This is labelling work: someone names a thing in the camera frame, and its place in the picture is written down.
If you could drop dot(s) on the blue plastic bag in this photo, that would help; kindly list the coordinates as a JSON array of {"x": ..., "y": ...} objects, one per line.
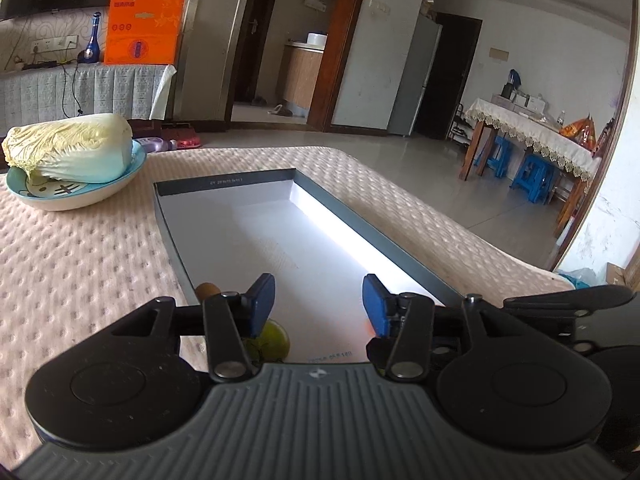
[{"x": 575, "y": 278}]

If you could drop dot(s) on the napa cabbage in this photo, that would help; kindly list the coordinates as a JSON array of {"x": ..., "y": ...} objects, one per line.
[{"x": 75, "y": 147}]

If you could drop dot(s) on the blue black kettle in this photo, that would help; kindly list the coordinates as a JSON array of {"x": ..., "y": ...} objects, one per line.
[{"x": 511, "y": 85}]

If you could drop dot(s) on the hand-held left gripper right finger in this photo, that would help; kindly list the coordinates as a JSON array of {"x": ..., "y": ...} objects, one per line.
[{"x": 375, "y": 307}]

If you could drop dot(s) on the wooden kitchen cabinet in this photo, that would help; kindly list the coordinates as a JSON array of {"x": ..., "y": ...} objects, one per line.
[{"x": 300, "y": 77}]

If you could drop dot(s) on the white round container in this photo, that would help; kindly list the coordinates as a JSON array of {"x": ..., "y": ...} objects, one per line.
[{"x": 316, "y": 41}]

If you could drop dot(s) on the orange gift box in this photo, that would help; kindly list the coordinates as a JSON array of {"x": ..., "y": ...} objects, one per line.
[{"x": 142, "y": 30}]

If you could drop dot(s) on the black set-top box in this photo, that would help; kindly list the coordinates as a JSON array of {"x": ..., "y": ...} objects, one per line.
[{"x": 40, "y": 64}]

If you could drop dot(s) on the grey and white cardboard box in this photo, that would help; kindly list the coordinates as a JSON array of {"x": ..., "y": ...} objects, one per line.
[{"x": 260, "y": 240}]

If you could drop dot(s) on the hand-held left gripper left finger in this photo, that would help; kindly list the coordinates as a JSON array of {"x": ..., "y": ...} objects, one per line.
[{"x": 262, "y": 305}]

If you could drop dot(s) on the dining table with lace cloth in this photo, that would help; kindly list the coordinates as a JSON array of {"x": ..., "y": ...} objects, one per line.
[{"x": 525, "y": 132}]

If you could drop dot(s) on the black shoe rack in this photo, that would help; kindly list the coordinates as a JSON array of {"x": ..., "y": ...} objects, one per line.
[{"x": 459, "y": 127}]

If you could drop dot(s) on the pink quilted blanket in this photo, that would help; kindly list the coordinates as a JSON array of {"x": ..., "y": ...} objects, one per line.
[{"x": 90, "y": 270}]

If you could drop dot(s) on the blue glass bottle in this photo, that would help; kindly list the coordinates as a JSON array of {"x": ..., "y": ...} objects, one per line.
[{"x": 92, "y": 50}]

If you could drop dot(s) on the grey refrigerator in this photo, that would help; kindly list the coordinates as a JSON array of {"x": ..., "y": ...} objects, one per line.
[{"x": 412, "y": 75}]

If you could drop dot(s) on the blue plastic stool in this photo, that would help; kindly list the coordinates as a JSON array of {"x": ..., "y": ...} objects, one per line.
[
  {"x": 492, "y": 157},
  {"x": 535, "y": 177}
]

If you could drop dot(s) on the small green fruit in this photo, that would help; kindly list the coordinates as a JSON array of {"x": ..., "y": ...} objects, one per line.
[{"x": 274, "y": 342}]

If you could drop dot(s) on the brown cardboard box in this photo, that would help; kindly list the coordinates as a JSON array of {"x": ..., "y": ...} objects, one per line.
[{"x": 616, "y": 274}]

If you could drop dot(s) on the grey slipper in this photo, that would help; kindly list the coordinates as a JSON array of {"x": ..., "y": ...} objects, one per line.
[{"x": 281, "y": 110}]

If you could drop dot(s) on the blue cartoon bowl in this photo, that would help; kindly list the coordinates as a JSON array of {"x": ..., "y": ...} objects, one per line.
[{"x": 65, "y": 197}]

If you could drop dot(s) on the orange snack bags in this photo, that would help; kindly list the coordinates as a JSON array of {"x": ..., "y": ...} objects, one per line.
[{"x": 580, "y": 132}]

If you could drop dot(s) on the white boxes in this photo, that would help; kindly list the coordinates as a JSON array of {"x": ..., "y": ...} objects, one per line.
[{"x": 532, "y": 104}]

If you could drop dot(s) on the white wall socket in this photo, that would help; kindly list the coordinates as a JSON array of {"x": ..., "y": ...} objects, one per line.
[
  {"x": 66, "y": 41},
  {"x": 38, "y": 47}
]

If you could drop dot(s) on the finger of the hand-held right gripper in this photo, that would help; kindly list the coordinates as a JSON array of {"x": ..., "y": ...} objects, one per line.
[
  {"x": 575, "y": 299},
  {"x": 570, "y": 330}
]

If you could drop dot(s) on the brown kiwi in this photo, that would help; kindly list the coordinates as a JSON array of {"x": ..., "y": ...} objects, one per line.
[{"x": 206, "y": 291}]

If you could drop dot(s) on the pink slipper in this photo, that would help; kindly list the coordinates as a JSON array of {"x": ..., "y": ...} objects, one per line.
[{"x": 187, "y": 143}]

